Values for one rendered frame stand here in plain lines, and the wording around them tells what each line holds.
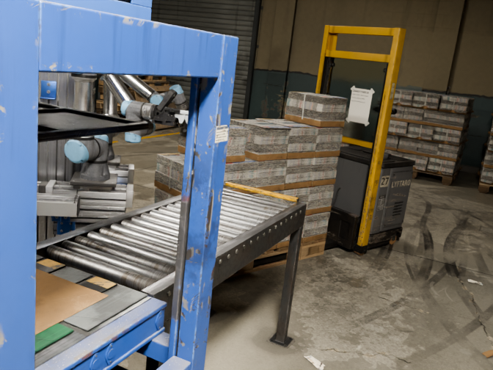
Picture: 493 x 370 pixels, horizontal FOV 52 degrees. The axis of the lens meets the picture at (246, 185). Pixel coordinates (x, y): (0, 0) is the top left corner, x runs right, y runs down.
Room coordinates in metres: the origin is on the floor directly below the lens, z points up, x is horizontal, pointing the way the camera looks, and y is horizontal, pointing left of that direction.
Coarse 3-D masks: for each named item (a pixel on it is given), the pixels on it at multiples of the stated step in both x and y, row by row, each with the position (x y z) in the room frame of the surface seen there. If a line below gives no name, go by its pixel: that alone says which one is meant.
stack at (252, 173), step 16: (160, 160) 3.26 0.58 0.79; (176, 160) 3.18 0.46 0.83; (272, 160) 3.53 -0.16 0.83; (288, 160) 3.62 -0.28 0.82; (304, 160) 3.74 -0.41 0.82; (160, 176) 3.24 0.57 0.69; (176, 176) 3.12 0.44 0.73; (224, 176) 3.23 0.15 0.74; (240, 176) 3.32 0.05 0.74; (256, 176) 3.43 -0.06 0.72; (272, 176) 3.52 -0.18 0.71; (288, 176) 3.64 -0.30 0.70; (304, 176) 3.75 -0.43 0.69; (160, 192) 3.24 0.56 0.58; (288, 192) 3.65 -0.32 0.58; (304, 192) 3.77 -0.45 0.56; (304, 224) 3.80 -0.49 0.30; (288, 240) 3.70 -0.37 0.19; (240, 272) 3.38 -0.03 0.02
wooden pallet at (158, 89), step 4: (156, 88) 9.70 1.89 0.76; (160, 88) 9.82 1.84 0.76; (164, 88) 9.97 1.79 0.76; (168, 88) 10.10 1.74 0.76; (136, 92) 9.23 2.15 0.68; (160, 92) 10.01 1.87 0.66; (136, 96) 9.21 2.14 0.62; (140, 96) 9.31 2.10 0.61; (136, 100) 9.18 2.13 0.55; (140, 100) 9.29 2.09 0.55; (144, 100) 9.44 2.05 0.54; (172, 104) 10.12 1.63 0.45; (176, 108) 10.22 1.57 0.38; (156, 124) 9.42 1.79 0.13; (160, 124) 9.53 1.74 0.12; (156, 128) 9.38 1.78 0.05
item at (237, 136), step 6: (234, 126) 3.33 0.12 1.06; (240, 126) 3.37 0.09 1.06; (234, 132) 3.26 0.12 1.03; (240, 132) 3.29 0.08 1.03; (246, 132) 3.33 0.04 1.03; (228, 138) 3.23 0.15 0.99; (234, 138) 3.28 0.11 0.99; (240, 138) 3.31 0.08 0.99; (228, 144) 3.24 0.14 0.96; (234, 144) 3.28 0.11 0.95; (240, 144) 3.31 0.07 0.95; (228, 150) 3.24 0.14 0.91; (234, 150) 3.28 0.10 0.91; (240, 150) 3.32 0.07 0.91
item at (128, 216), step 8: (168, 200) 2.35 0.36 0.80; (176, 200) 2.37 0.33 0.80; (144, 208) 2.18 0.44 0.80; (152, 208) 2.20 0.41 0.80; (120, 216) 2.04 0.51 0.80; (128, 216) 2.06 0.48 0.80; (136, 216) 2.09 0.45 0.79; (96, 224) 1.91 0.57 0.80; (104, 224) 1.92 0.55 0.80; (72, 232) 1.80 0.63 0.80; (80, 232) 1.81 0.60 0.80; (88, 232) 1.82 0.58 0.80; (48, 240) 1.69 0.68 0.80; (56, 240) 1.70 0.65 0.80; (64, 240) 1.71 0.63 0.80; (72, 240) 1.75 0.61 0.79; (40, 248) 1.62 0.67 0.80
